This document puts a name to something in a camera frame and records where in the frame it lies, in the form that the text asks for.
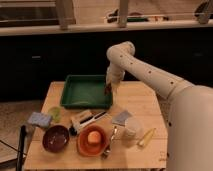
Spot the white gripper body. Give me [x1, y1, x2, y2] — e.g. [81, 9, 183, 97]
[106, 68, 125, 86]

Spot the dark red grape bunch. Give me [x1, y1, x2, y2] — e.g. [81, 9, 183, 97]
[104, 83, 112, 95]

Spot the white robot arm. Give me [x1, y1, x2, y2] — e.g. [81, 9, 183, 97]
[106, 41, 213, 171]

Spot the green plastic tray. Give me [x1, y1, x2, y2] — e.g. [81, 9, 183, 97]
[60, 75, 113, 109]

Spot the grey folded cloth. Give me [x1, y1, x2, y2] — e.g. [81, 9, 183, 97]
[112, 111, 131, 126]

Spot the silver fork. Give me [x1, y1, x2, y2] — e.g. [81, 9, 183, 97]
[101, 126, 118, 159]

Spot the white plastic cup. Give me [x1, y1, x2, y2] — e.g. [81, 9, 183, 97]
[125, 117, 141, 138]

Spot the orange round fruit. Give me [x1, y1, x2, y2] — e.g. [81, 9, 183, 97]
[87, 131, 101, 144]

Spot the yellow banana toy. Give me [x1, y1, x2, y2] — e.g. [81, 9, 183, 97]
[137, 128, 155, 148]

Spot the green small cup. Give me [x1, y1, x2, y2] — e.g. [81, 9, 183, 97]
[48, 107, 61, 123]

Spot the orange plate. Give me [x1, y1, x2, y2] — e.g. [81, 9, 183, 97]
[77, 125, 108, 157]

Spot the dark purple bowl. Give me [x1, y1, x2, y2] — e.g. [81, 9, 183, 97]
[42, 125, 69, 153]

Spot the blue sponge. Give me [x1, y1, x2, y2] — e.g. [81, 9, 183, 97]
[28, 112, 52, 128]

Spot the black stand pole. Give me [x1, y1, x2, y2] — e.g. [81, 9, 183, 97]
[16, 125, 27, 171]

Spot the white brush with black handle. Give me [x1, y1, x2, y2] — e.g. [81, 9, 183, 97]
[69, 110, 107, 136]

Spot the wooden rail post middle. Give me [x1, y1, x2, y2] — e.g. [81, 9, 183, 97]
[118, 0, 129, 28]

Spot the wooden rail post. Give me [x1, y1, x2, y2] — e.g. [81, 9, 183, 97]
[118, 0, 129, 28]
[55, 0, 76, 30]

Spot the wooden rail post left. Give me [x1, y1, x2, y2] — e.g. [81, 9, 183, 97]
[55, 0, 76, 30]

